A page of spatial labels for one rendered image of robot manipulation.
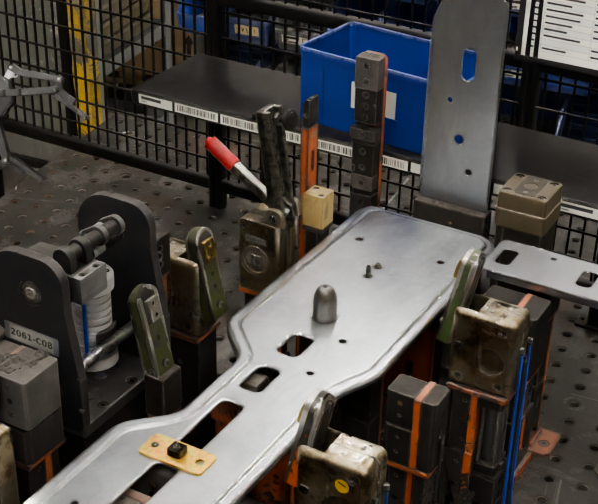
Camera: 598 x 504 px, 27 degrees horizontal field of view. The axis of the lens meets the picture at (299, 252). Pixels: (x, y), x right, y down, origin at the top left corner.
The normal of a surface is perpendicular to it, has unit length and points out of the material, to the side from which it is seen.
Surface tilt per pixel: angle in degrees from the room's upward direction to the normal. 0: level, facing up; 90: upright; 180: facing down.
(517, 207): 89
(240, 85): 0
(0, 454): 90
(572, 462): 0
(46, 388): 90
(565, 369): 0
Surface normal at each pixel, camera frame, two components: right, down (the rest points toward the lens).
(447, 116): -0.50, 0.41
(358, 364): 0.02, -0.87
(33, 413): 0.87, 0.26
